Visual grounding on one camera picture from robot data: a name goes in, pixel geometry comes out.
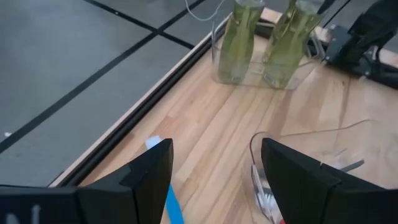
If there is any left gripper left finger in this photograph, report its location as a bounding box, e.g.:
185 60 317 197
0 138 174 224

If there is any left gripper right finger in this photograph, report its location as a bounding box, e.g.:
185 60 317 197
261 138 398 224

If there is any yellow-green soap pump bottle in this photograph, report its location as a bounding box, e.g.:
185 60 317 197
216 0 266 85
262 0 326 90

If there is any blue dish brush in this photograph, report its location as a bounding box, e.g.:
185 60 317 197
144 134 185 224

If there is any clear plastic bin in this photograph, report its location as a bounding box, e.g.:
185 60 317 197
248 119 398 224
211 11 326 91

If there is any white floor cable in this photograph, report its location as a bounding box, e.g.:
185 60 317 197
185 0 225 22

